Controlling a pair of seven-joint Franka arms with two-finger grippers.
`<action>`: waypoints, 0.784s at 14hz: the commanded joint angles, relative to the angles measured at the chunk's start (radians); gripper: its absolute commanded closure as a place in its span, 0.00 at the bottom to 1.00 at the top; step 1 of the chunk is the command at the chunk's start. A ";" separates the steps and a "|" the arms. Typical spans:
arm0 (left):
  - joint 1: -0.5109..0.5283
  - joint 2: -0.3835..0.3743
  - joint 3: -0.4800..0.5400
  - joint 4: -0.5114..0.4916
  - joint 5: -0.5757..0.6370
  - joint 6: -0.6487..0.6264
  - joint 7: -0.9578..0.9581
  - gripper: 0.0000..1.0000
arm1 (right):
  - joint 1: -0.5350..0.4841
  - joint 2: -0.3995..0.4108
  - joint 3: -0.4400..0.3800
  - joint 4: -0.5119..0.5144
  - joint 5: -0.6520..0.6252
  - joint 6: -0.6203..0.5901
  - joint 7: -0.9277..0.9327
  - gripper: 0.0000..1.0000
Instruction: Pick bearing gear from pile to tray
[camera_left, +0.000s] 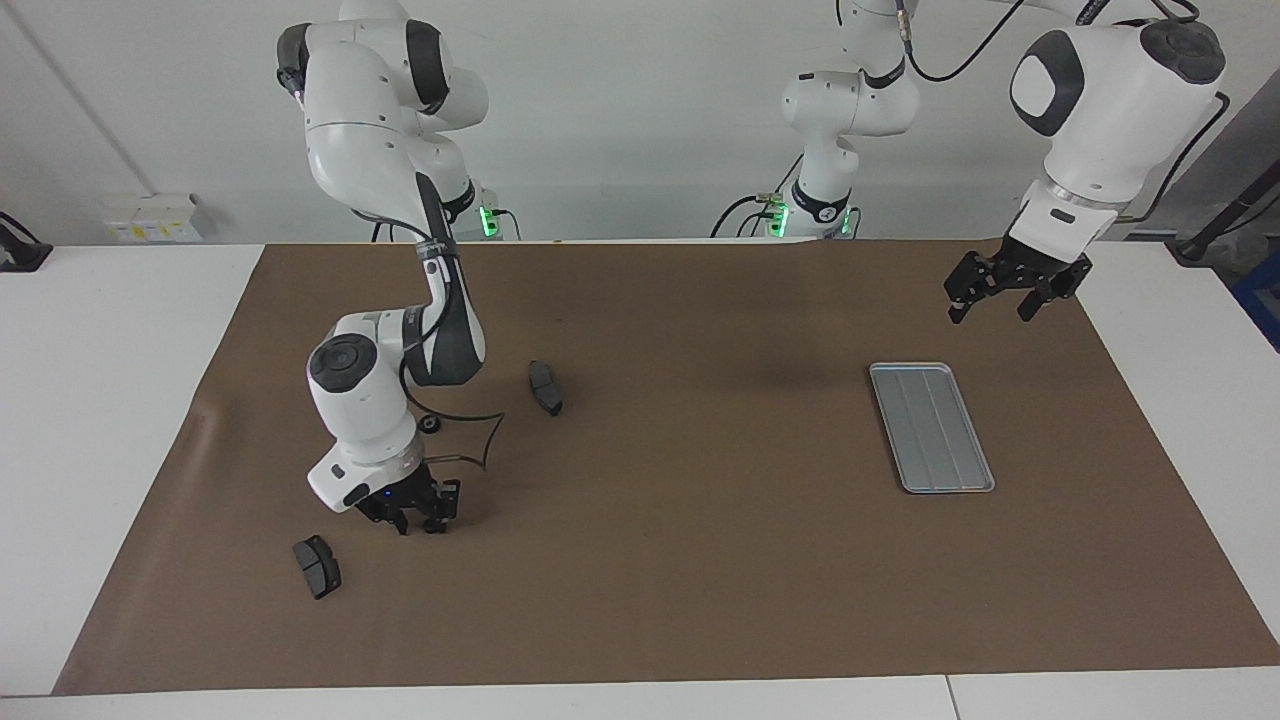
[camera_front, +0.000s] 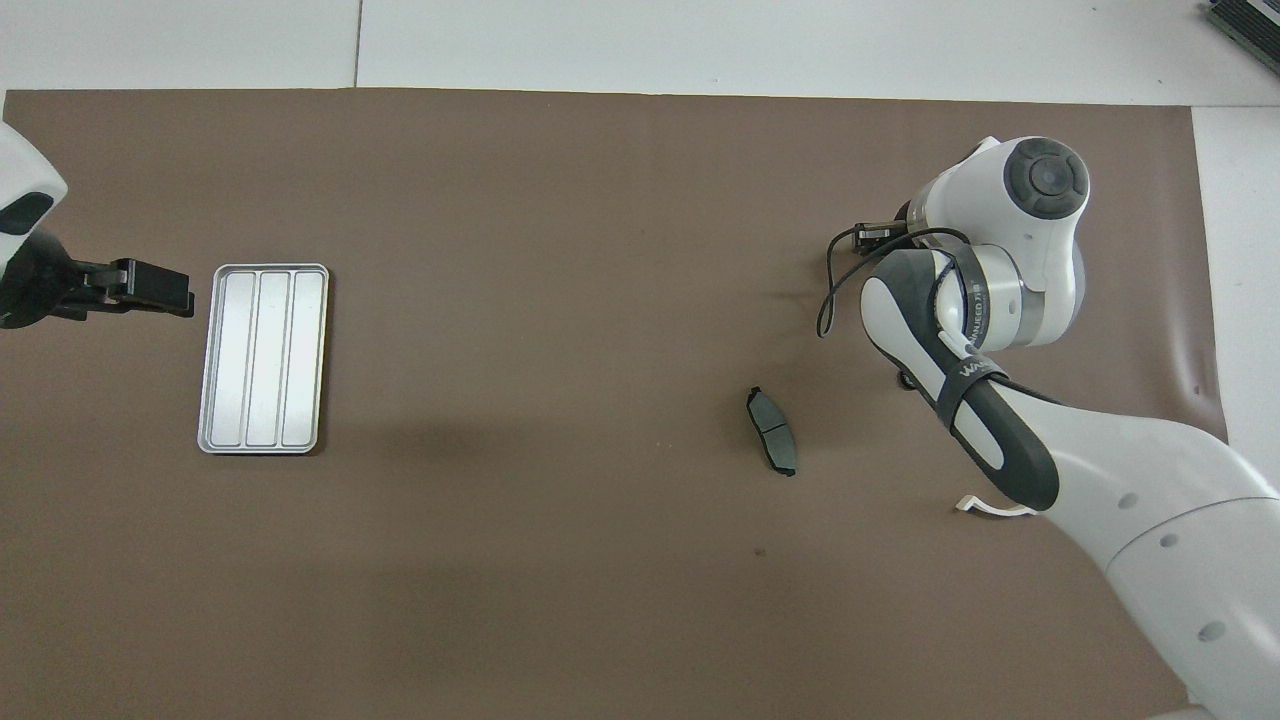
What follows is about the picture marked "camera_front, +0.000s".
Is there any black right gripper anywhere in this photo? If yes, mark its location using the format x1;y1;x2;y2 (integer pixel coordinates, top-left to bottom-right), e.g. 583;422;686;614
853;200;917;249

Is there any dark grey equipment edge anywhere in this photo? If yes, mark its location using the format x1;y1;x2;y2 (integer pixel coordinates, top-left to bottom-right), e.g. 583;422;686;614
1205;0;1280;51

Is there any white curved plastic bracket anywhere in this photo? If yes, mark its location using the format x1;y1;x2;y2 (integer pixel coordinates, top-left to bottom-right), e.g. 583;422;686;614
955;493;1041;518

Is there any long grey brake pad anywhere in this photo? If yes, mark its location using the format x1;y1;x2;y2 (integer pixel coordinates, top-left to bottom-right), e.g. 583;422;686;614
745;386;799;478

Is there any brown table mat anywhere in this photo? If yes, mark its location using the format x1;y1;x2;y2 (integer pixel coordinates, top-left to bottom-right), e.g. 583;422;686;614
0;88;1259;720

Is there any silver metal tray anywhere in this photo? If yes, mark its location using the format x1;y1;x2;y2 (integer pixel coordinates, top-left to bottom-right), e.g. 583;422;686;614
197;263;330;456

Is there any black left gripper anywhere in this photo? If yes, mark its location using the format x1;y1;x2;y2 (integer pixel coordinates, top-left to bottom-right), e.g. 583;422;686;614
0;228;196;331

